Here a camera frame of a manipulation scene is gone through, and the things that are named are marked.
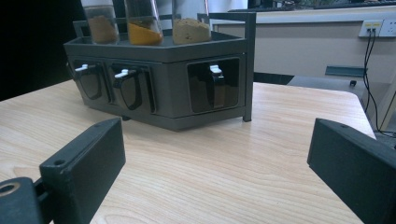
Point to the dark grey corner spice rack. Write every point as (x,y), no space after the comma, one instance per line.
(171,81)

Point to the brown spice jar flip lid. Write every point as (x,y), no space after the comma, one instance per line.
(101,28)

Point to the grey cabinet label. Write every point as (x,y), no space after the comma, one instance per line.
(344,71)

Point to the tan spice jar white lid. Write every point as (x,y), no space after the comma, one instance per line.
(190,31)

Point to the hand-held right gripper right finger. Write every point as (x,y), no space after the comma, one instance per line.
(355,168)

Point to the orange spice jar white lid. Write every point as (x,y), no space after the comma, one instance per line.
(143,34)

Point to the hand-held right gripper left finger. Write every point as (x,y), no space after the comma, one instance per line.
(82,168)

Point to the dark spice drawer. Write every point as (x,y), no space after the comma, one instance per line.
(213,85)
(130,88)
(89,81)

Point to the white wall socket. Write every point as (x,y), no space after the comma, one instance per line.
(375,28)

